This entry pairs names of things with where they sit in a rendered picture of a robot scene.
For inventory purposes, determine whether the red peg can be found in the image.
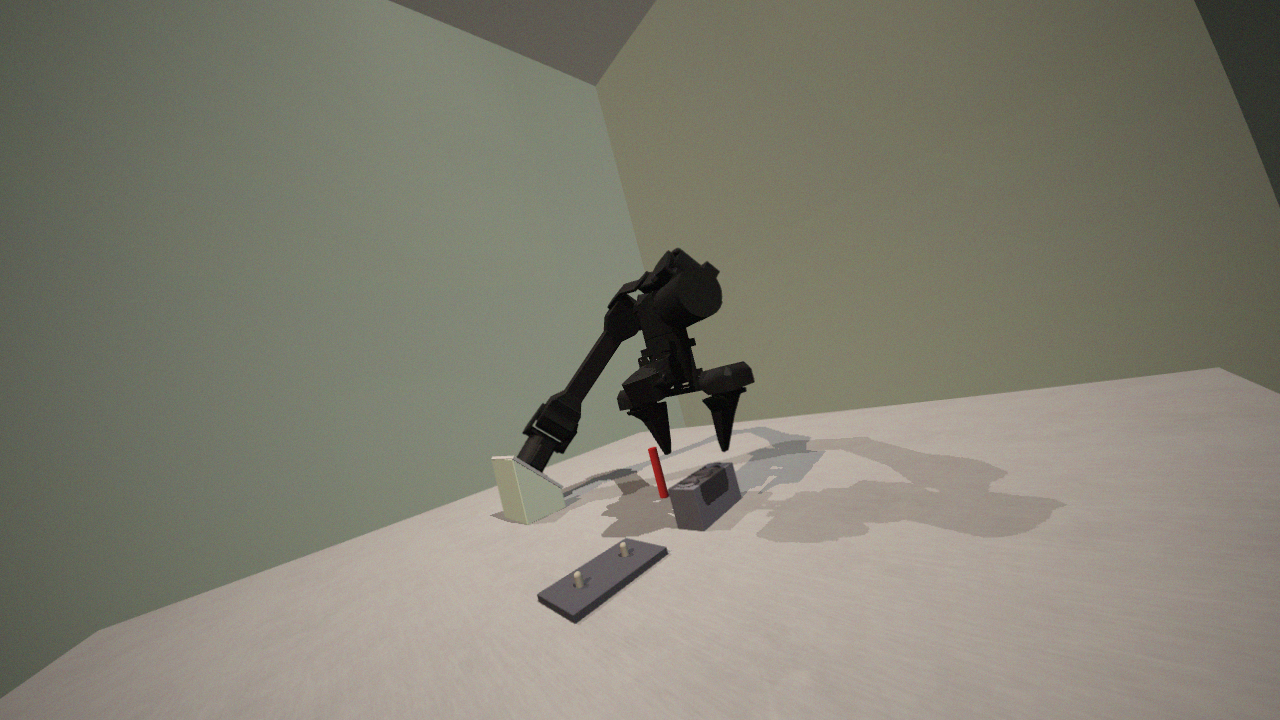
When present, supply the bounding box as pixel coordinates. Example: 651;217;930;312
648;447;669;498

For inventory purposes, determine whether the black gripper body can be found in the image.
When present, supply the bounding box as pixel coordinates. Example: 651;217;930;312
617;331;755;411

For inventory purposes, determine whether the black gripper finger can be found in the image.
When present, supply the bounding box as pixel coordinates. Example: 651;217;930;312
701;387;748;452
627;402;671;455

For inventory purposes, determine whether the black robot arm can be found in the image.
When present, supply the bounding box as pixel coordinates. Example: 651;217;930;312
517;247;722;473

